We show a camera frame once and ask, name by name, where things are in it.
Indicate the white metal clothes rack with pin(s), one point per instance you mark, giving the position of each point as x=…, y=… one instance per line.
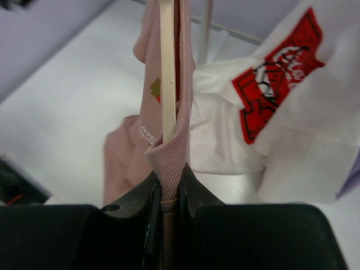
x=215, y=43

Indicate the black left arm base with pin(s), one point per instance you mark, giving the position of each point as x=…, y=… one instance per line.
x=17, y=188

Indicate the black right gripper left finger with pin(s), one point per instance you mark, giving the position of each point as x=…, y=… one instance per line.
x=124, y=234

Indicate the white red print t shirt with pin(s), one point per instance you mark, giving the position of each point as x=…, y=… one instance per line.
x=289, y=113

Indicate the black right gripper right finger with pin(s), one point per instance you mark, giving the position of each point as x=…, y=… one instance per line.
x=252, y=236

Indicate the pink t shirt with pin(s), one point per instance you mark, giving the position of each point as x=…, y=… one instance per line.
x=137, y=147

